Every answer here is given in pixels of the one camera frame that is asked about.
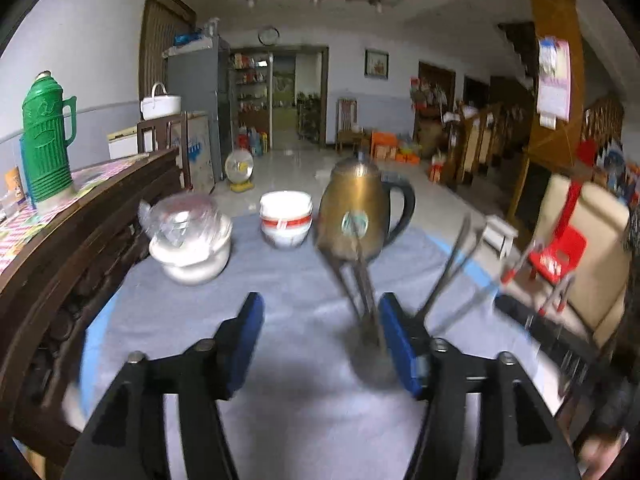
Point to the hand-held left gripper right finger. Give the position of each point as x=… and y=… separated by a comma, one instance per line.
x=400, y=347

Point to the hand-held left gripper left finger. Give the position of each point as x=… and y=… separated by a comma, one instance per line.
x=245, y=340

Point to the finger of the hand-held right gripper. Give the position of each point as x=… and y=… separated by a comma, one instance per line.
x=540, y=327

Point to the grey metal chopstick holder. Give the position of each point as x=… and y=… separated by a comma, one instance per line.
x=371, y=362

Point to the metal tongs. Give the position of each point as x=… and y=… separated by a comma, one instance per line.
x=357, y=280

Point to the single dark wooden chopstick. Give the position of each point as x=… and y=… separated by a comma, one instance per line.
x=457, y=280
x=447, y=272

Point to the grey tablecloth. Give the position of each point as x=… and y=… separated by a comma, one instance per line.
x=300, y=300

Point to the red child chair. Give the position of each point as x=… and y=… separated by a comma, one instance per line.
x=560, y=252

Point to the white ceramic pot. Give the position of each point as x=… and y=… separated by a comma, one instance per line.
x=192, y=265

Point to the small white stool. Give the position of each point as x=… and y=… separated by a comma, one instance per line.
x=500, y=232

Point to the blue cloth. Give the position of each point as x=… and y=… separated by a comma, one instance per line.
x=447, y=255

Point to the beige chair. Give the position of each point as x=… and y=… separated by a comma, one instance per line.
x=602, y=240

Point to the white porcelain bowl red pattern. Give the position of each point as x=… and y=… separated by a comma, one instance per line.
x=286, y=204
x=286, y=222
x=285, y=238

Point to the clear plastic bag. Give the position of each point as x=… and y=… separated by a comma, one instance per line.
x=180, y=220

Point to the bronze electric kettle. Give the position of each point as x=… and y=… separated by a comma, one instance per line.
x=355, y=200

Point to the small round fan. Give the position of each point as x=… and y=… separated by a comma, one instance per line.
x=239, y=167

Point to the wooden stair railing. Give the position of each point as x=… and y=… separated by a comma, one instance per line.
x=485, y=140

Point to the wooden glass cabinet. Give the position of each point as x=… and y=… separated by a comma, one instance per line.
x=197, y=150

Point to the carved wooden sideboard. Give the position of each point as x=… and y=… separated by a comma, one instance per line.
x=75, y=240

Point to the orange cardboard box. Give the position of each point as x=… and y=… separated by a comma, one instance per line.
x=384, y=146

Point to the wooden high-back chair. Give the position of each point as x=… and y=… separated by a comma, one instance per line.
x=350, y=122

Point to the cream box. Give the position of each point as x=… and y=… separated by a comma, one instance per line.
x=122, y=144

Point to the shelf of goods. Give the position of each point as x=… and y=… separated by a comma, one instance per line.
x=250, y=90

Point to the grey refrigerator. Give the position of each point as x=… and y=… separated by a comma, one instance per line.
x=197, y=90

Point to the green thermos flask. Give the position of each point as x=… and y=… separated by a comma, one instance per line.
x=47, y=145

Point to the brown wooden door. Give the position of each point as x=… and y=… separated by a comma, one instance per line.
x=162, y=35

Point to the wall calendar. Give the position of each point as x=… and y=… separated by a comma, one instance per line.
x=554, y=80

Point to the framed wall picture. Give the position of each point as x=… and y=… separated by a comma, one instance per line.
x=376, y=63

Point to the round wall clock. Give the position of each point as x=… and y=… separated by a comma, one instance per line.
x=269, y=35

